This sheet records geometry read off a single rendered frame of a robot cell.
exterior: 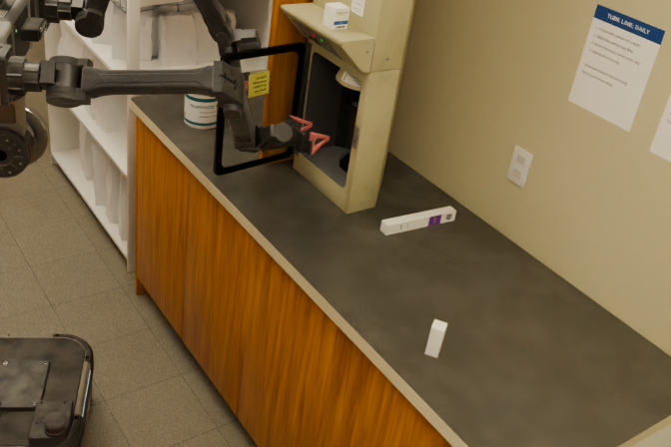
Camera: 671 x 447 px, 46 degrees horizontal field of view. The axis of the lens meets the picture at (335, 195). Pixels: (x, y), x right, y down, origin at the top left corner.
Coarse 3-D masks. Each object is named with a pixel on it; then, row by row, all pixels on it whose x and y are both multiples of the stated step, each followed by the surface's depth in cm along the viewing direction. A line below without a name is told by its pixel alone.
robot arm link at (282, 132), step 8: (256, 128) 227; (264, 128) 222; (272, 128) 219; (280, 128) 220; (288, 128) 221; (256, 136) 226; (264, 136) 221; (272, 136) 218; (280, 136) 219; (288, 136) 221; (256, 144) 225; (272, 144) 223; (280, 144) 222; (248, 152) 226; (256, 152) 226
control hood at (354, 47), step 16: (288, 16) 232; (304, 16) 224; (320, 16) 226; (320, 32) 216; (336, 32) 215; (352, 32) 217; (336, 48) 216; (352, 48) 212; (368, 48) 215; (352, 64) 218; (368, 64) 218
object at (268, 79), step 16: (240, 64) 228; (256, 64) 232; (272, 64) 236; (288, 64) 240; (256, 80) 235; (272, 80) 239; (288, 80) 243; (256, 96) 238; (272, 96) 242; (288, 96) 247; (256, 112) 241; (272, 112) 245; (288, 112) 250; (224, 128) 236; (224, 144) 239; (224, 160) 242; (240, 160) 246
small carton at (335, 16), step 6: (330, 6) 215; (336, 6) 216; (342, 6) 216; (330, 12) 216; (336, 12) 214; (342, 12) 216; (348, 12) 217; (324, 18) 219; (330, 18) 217; (336, 18) 215; (342, 18) 217; (324, 24) 219; (330, 24) 217; (336, 24) 216; (342, 24) 218
